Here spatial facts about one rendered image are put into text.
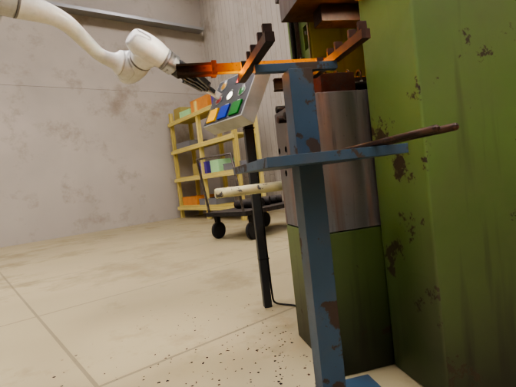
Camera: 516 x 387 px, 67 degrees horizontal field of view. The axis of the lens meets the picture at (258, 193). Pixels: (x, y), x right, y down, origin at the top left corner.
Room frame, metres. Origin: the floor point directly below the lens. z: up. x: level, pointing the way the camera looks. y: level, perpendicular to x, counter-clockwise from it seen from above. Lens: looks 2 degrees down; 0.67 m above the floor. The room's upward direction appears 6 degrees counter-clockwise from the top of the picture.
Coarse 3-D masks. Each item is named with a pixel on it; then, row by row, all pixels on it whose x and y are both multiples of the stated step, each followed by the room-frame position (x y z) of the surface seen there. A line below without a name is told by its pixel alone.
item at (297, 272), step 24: (336, 240) 1.24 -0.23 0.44; (360, 240) 1.26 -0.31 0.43; (336, 264) 1.24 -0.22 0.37; (360, 264) 1.26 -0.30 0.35; (384, 264) 1.28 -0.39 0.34; (336, 288) 1.24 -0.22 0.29; (360, 288) 1.26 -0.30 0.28; (384, 288) 1.28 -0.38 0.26; (360, 312) 1.26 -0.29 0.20; (384, 312) 1.28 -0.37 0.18; (360, 336) 1.25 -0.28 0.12; (384, 336) 1.27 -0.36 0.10; (360, 360) 1.25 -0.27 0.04; (384, 360) 1.27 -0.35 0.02
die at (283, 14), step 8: (280, 0) 1.56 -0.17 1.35; (288, 0) 1.48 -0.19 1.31; (296, 0) 1.40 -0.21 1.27; (304, 0) 1.40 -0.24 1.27; (312, 0) 1.41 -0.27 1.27; (320, 0) 1.42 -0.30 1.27; (328, 0) 1.42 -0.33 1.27; (336, 0) 1.43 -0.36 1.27; (344, 0) 1.44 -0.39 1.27; (352, 0) 1.45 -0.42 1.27; (280, 8) 1.57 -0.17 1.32; (288, 8) 1.49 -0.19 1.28; (296, 8) 1.47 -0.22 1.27; (304, 8) 1.47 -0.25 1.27; (312, 8) 1.48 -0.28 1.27; (280, 16) 1.58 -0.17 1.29; (288, 16) 1.53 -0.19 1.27; (296, 16) 1.54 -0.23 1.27; (304, 16) 1.55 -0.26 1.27; (312, 16) 1.55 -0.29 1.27
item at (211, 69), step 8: (176, 64) 1.02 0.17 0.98; (184, 64) 1.02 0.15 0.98; (192, 64) 1.02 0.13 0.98; (200, 64) 1.03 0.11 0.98; (208, 64) 1.03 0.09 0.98; (216, 64) 1.03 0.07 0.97; (224, 64) 1.04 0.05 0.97; (232, 64) 1.04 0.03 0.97; (184, 72) 1.03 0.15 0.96; (192, 72) 1.02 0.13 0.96; (200, 72) 1.03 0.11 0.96; (208, 72) 1.03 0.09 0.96; (216, 72) 1.03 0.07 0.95; (224, 72) 1.05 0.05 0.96; (232, 72) 1.06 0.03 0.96
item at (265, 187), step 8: (256, 184) 1.78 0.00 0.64; (264, 184) 1.79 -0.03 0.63; (272, 184) 1.79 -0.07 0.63; (280, 184) 1.80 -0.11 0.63; (216, 192) 1.73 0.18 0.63; (224, 192) 1.74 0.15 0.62; (232, 192) 1.74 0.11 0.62; (240, 192) 1.75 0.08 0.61; (248, 192) 1.76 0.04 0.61; (256, 192) 1.78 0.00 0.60; (264, 192) 1.79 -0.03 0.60
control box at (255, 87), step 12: (228, 84) 2.03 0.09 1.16; (240, 84) 1.92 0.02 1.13; (252, 84) 1.84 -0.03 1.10; (264, 84) 1.88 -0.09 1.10; (240, 96) 1.87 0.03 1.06; (252, 96) 1.83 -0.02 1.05; (240, 108) 1.81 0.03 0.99; (252, 108) 1.82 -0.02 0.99; (216, 120) 1.96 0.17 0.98; (228, 120) 1.87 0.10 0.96; (240, 120) 1.83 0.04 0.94; (252, 120) 1.82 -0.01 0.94; (216, 132) 2.05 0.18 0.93
